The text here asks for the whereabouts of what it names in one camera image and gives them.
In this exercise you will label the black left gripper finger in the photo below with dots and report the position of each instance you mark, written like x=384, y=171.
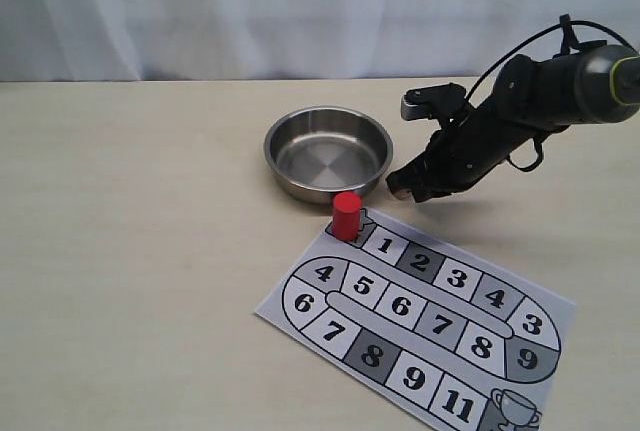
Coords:
x=422, y=191

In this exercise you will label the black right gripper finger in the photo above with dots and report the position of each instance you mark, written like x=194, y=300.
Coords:
x=410, y=172

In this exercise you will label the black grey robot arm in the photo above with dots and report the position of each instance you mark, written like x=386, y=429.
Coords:
x=529, y=101

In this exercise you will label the white curtain backdrop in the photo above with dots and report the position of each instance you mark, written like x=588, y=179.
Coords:
x=140, y=40

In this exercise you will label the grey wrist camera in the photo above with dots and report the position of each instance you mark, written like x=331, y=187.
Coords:
x=438, y=102

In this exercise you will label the stainless steel round bowl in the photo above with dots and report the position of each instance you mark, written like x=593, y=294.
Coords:
x=317, y=152

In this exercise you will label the printed paper game board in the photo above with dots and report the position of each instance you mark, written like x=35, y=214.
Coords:
x=454, y=340

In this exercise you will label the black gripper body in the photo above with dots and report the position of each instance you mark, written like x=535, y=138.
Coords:
x=466, y=153

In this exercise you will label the red cylinder game piece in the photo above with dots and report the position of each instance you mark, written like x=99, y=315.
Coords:
x=346, y=215

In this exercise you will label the small wooden die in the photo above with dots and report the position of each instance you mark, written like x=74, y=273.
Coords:
x=403, y=195

